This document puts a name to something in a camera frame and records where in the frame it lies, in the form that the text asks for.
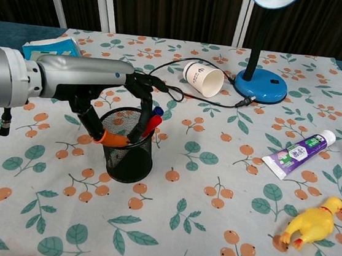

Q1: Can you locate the black lamp power cable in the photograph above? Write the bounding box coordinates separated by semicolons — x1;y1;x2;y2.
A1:
131;51;261;112

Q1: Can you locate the black mesh pen holder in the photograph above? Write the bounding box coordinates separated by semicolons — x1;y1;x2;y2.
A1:
93;104;160;185

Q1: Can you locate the yellow rubber chicken toy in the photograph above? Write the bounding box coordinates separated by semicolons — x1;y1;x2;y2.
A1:
278;191;342;255

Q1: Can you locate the red cap marker pen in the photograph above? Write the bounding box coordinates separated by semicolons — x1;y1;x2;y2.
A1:
141;114;163;140

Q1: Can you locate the purple white toothpaste tube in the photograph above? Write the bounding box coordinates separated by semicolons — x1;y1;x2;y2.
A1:
259;123;338;186

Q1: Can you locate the white paper cup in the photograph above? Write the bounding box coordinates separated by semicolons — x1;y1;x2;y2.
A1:
180;60;227;100

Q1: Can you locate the floral patterned tablecloth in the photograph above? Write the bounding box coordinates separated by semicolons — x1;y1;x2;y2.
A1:
0;18;342;256

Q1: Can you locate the blue pen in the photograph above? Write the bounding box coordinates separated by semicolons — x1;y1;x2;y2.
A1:
150;106;165;119

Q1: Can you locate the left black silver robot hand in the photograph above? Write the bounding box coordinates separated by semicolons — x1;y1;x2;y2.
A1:
28;50;164;152

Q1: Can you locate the blue desk lamp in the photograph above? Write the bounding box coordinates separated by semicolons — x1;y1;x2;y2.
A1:
232;0;302;106

